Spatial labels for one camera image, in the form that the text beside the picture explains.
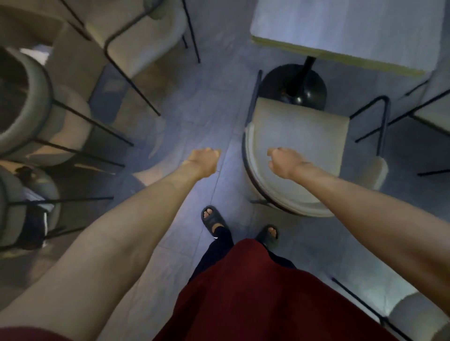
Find black sandal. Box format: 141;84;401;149
201;205;231;238
255;224;280;248

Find left black sandal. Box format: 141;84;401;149
201;205;231;238

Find black bag with white stripes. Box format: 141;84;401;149
17;205;49;249

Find person's left forearm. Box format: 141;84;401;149
0;163;208;341

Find grey wooden table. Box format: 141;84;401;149
249;0;450;112

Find person's right hand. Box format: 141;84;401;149
266;147;312;180

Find person's right forearm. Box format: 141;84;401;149
295;163;450;317

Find dark red shirt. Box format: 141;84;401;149
0;238;400;341

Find person's left hand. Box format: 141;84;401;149
182;147;222;180

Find brown cardboard box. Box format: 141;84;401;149
0;7;106;103

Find dark trousers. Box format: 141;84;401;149
188;226;298;282

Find right black sandal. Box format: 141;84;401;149
255;224;280;248

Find beige chair with black frame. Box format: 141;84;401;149
0;46;135;169
241;69;391;218
0;165;116;253
354;67;450;177
58;0;202;117
330;276;450;341

